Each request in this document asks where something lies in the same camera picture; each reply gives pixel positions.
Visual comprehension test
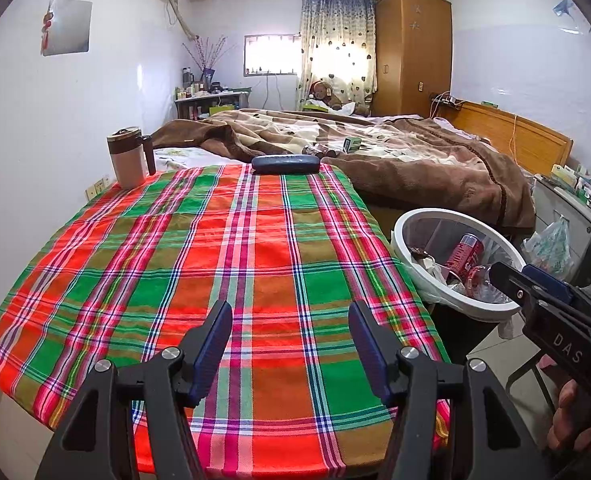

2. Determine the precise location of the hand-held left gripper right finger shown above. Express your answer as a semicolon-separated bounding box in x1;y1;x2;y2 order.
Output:
348;300;551;480

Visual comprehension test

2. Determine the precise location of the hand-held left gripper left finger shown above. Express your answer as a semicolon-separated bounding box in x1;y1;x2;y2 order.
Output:
35;299;233;480

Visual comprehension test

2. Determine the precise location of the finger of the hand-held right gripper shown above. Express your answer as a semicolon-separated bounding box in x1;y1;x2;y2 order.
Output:
489;261;576;321
521;265;576;303

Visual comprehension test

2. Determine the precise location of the red drink can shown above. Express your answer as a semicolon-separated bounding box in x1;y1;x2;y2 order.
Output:
445;233;485;281

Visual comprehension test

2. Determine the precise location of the brown wrapper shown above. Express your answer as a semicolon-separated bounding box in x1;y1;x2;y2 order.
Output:
408;246;439;273

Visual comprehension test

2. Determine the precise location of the white rimmed trash bin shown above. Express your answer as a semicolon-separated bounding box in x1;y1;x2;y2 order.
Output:
391;209;529;356

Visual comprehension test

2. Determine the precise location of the person's right hand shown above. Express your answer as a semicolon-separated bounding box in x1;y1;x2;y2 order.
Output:
545;379;591;453

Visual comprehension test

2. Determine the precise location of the clear plastic bag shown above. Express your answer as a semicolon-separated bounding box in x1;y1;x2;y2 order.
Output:
521;215;573;281

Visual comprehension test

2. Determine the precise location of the grey nightstand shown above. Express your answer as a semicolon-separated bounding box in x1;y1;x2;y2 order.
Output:
530;175;591;261

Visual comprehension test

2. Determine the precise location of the pile of small boxes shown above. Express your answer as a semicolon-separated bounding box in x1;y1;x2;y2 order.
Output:
550;162;591;206

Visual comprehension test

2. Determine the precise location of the plaid tablecloth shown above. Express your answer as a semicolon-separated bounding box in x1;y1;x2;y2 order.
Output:
0;162;451;478

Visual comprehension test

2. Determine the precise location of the wooden headboard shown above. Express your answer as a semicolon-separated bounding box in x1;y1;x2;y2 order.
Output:
448;100;573;176

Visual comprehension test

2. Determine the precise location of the brown blanket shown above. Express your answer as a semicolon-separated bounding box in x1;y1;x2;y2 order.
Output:
148;108;536;235

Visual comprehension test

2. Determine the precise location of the power strip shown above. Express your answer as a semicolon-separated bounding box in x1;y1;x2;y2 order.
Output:
430;92;463;110

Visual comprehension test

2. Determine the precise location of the white floral bed sheet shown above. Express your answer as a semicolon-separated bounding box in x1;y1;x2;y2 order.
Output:
152;146;248;171

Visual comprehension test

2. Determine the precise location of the dark blue glasses case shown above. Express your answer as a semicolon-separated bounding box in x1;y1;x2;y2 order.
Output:
250;154;321;176

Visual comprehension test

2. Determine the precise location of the brown and beige travel mug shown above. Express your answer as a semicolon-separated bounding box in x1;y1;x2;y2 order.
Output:
106;127;157;190

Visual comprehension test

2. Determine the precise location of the cluttered side shelf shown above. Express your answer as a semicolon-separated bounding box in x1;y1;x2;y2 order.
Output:
174;91;251;121

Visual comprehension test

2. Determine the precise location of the wooden wardrobe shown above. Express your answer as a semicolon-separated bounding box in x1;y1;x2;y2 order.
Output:
373;0;453;117

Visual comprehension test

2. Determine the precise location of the brown teddy bear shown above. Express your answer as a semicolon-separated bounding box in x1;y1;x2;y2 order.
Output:
309;80;346;111

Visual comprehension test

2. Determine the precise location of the group of toiletry bottles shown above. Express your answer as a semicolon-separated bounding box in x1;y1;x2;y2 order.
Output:
175;67;221;101

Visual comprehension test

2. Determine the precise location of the vase of bare branches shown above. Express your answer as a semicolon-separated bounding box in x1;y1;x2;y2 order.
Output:
182;35;236;83

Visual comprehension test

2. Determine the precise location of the patterned curtain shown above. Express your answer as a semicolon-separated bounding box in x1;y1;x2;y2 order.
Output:
299;0;377;110

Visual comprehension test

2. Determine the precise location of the window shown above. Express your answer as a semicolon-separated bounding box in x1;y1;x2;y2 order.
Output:
244;34;302;77

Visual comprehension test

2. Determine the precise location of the wrapped air conditioner pipe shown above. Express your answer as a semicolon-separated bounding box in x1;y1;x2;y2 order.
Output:
162;0;198;41

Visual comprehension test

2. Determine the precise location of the red knot ornament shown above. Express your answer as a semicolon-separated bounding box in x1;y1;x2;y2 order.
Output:
40;2;56;53

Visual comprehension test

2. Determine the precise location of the yellow cable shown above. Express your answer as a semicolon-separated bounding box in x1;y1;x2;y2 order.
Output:
508;112;521;163

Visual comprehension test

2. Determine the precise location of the beige wall socket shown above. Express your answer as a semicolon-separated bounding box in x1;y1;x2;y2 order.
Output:
85;175;112;200

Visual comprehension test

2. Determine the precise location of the silver wall panel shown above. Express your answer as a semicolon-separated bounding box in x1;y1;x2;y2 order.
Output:
42;0;93;56

